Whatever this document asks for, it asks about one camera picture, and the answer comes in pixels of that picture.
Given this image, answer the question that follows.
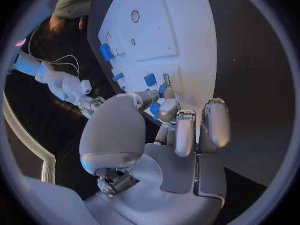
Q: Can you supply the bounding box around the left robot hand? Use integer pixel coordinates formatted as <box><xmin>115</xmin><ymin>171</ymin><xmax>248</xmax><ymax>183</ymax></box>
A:
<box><xmin>78</xmin><ymin>87</ymin><xmax>233</xmax><ymax>225</ymax></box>

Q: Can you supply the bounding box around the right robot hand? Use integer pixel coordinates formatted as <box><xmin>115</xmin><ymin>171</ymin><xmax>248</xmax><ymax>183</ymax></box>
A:
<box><xmin>78</xmin><ymin>96</ymin><xmax>108</xmax><ymax>119</ymax></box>

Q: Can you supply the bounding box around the white task board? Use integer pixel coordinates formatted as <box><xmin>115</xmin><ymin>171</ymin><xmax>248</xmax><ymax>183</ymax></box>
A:
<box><xmin>97</xmin><ymin>0</ymin><xmax>219</xmax><ymax>126</ymax></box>

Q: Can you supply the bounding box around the blue gear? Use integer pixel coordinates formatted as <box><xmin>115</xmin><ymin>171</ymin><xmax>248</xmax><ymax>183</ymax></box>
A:
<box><xmin>148</xmin><ymin>102</ymin><xmax>164</xmax><ymax>121</ymax></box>

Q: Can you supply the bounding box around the thick blue cylinder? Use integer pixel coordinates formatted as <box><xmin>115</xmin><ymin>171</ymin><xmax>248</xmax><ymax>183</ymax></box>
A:
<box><xmin>99</xmin><ymin>43</ymin><xmax>115</xmax><ymax>62</ymax></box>

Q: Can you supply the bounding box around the blue block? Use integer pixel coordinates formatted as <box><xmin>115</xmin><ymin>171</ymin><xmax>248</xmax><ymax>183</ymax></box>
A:
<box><xmin>143</xmin><ymin>73</ymin><xmax>158</xmax><ymax>87</ymax></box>

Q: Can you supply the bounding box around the person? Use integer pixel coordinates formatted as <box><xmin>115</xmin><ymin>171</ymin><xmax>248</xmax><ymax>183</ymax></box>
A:
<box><xmin>47</xmin><ymin>0</ymin><xmax>99</xmax><ymax>38</ymax></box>

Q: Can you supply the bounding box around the white cable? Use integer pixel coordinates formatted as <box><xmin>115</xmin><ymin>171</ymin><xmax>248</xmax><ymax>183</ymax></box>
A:
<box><xmin>49</xmin><ymin>54</ymin><xmax>81</xmax><ymax>78</ymax></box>
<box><xmin>26</xmin><ymin>27</ymin><xmax>43</xmax><ymax>62</ymax></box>

